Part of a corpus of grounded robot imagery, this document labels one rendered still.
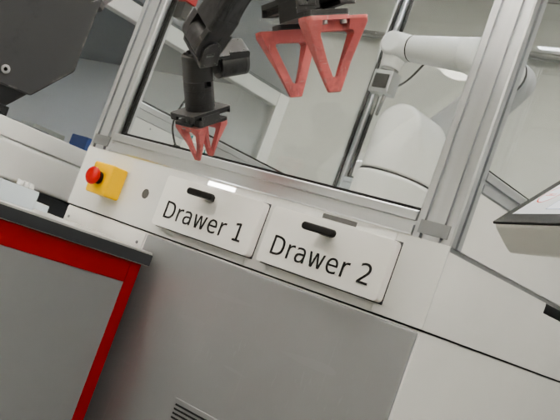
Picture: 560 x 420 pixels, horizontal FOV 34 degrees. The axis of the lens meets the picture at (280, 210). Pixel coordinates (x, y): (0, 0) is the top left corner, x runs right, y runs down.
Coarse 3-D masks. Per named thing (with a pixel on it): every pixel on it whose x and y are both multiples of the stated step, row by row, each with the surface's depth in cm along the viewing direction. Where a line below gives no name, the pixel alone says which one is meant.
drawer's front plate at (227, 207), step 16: (176, 192) 190; (224, 192) 182; (160, 208) 192; (176, 208) 189; (192, 208) 186; (208, 208) 183; (224, 208) 180; (240, 208) 178; (256, 208) 175; (160, 224) 191; (176, 224) 188; (192, 224) 185; (256, 224) 174; (208, 240) 181; (224, 240) 178; (240, 240) 175; (256, 240) 175
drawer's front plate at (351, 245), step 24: (288, 216) 170; (312, 216) 166; (264, 240) 172; (288, 240) 168; (312, 240) 165; (336, 240) 161; (360, 240) 158; (384, 240) 155; (288, 264) 166; (312, 264) 163; (360, 264) 157; (384, 264) 154; (360, 288) 155; (384, 288) 154
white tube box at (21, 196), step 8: (0, 184) 170; (8, 184) 172; (16, 184) 174; (0, 192) 171; (8, 192) 173; (16, 192) 175; (24, 192) 178; (32, 192) 180; (8, 200) 174; (16, 200) 176; (24, 200) 178; (32, 200) 181; (32, 208) 181
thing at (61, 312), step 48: (0, 240) 163; (48, 240) 171; (96, 240) 177; (0, 288) 166; (48, 288) 173; (96, 288) 182; (0, 336) 168; (48, 336) 176; (96, 336) 184; (0, 384) 170; (48, 384) 178; (96, 384) 187
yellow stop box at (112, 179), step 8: (104, 168) 203; (112, 168) 201; (120, 168) 203; (104, 176) 202; (112, 176) 201; (120, 176) 203; (88, 184) 205; (96, 184) 203; (104, 184) 201; (112, 184) 202; (120, 184) 203; (96, 192) 202; (104, 192) 201; (112, 192) 202
